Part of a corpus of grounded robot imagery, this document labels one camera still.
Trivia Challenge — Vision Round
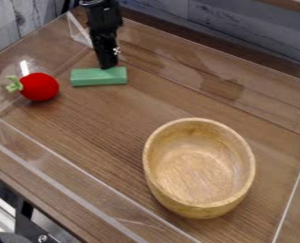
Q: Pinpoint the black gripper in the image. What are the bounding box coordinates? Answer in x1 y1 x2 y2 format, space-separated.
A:
80 0 124 69

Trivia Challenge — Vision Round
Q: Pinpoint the green rectangular block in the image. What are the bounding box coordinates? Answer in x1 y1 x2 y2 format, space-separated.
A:
70 66 128 86

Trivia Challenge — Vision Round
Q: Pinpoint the light wooden bowl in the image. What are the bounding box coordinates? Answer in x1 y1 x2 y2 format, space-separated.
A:
142 118 257 219

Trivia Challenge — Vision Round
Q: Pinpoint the red plush tomato toy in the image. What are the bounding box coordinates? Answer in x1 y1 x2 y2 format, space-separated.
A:
8 72 61 102

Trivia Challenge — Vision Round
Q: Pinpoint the black metal table leg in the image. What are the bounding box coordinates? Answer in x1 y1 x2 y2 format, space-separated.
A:
14 200 61 243

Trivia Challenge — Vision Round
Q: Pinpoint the clear acrylic corner bracket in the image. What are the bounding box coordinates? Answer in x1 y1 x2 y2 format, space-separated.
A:
66 11 93 47

